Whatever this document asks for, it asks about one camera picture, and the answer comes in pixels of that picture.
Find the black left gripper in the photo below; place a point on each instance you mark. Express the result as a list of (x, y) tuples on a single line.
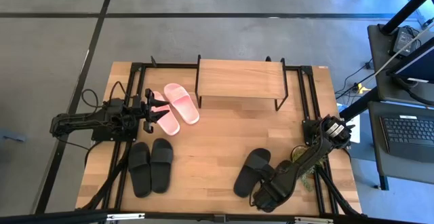
[(148, 110)]

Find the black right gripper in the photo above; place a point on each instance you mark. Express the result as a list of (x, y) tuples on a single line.
[(269, 197)]

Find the pink rubber slide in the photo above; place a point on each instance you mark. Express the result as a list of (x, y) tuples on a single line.
[(169, 124), (183, 105)]

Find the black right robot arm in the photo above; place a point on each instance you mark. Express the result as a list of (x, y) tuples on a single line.
[(305, 159)]

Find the small green artificial plant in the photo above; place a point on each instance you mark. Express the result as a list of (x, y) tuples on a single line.
[(306, 183)]

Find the white paper sheet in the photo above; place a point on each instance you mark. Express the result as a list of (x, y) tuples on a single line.
[(354, 132)]

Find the dark grey side desk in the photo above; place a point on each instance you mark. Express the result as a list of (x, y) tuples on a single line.
[(376, 149), (376, 54)]

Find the black slanted rig beam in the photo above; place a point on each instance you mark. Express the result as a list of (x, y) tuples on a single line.
[(407, 8), (359, 105)]

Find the yellow plug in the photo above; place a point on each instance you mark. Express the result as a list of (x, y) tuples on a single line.
[(363, 89)]

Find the black laptop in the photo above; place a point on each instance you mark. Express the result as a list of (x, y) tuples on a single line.
[(407, 132)]

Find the black rig crossbar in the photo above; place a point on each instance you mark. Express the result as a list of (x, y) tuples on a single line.
[(51, 217)]

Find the black power adapter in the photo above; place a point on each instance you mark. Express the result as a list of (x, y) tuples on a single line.
[(401, 40)]

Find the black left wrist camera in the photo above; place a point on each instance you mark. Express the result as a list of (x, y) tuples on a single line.
[(136, 102)]

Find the black aluminium table frame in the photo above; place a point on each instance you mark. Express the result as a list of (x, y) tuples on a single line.
[(169, 65)]

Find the wooden shelf with black frame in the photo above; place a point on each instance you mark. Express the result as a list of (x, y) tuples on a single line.
[(237, 78)]

